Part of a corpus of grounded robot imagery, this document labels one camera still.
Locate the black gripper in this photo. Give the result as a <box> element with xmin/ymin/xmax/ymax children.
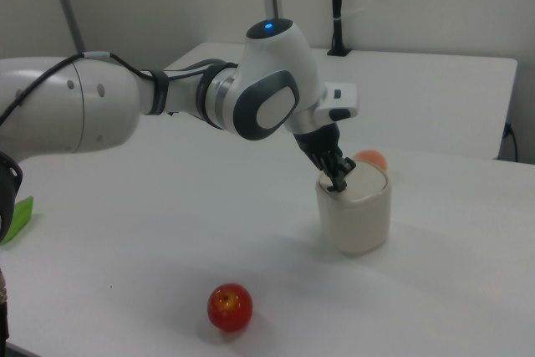
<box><xmin>292</xmin><ymin>121</ymin><xmax>357</xmax><ymax>193</ymax></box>

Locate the white garbage bin with lid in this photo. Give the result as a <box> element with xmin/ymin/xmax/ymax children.
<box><xmin>314</xmin><ymin>160</ymin><xmax>393</xmax><ymax>255</ymax></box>

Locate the peach toy fruit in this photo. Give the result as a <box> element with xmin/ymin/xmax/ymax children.
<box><xmin>353</xmin><ymin>149</ymin><xmax>389</xmax><ymax>172</ymax></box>

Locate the red apple toy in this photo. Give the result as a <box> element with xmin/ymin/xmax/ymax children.
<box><xmin>206</xmin><ymin>283</ymin><xmax>254</xmax><ymax>333</ymax></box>

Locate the green bitter gourd toy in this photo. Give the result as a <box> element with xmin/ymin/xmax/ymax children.
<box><xmin>0</xmin><ymin>196</ymin><xmax>35</xmax><ymax>246</ymax></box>

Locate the black camera pole with base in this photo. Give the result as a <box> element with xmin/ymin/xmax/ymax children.
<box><xmin>327</xmin><ymin>0</ymin><xmax>353</xmax><ymax>58</ymax></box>

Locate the wall power cable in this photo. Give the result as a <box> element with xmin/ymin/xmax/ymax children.
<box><xmin>502</xmin><ymin>121</ymin><xmax>520</xmax><ymax>162</ymax></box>

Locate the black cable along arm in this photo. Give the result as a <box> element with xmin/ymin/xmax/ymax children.
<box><xmin>0</xmin><ymin>50</ymin><xmax>239</xmax><ymax>126</ymax></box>

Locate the grey partition post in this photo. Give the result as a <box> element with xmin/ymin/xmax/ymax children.
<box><xmin>44</xmin><ymin>0</ymin><xmax>87</xmax><ymax>54</ymax></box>

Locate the black foreground mount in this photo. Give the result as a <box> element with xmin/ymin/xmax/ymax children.
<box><xmin>0</xmin><ymin>149</ymin><xmax>24</xmax><ymax>243</ymax></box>

